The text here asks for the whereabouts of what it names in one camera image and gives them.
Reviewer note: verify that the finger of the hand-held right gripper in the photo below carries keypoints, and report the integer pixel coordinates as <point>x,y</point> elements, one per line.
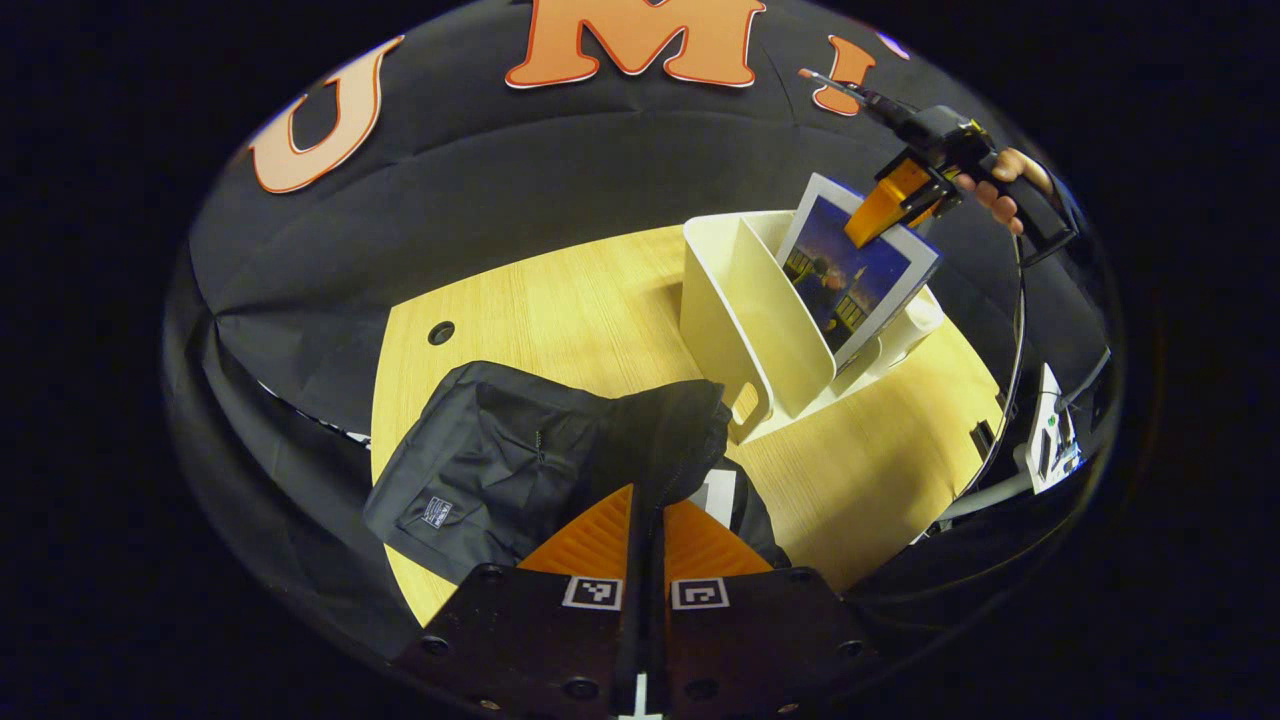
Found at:
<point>880,205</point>

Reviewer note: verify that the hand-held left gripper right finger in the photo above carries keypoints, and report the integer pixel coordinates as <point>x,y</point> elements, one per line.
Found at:
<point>770,640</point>

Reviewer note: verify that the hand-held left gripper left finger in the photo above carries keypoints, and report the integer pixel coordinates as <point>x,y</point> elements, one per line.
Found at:
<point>520,640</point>

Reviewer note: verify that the blue cover book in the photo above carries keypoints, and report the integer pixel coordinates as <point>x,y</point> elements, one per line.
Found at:
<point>850,290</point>

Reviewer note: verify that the white bookshelf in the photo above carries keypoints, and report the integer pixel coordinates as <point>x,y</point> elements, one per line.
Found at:
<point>740,310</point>

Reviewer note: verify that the black schoolbag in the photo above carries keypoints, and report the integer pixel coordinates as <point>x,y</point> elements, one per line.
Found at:
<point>480,460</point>

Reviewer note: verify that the white electronic device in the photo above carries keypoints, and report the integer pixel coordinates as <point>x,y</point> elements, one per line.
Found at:
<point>1050,440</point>

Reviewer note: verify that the black backdrop cloth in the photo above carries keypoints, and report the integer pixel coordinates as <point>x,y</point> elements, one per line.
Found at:
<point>270,480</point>
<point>500,170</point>

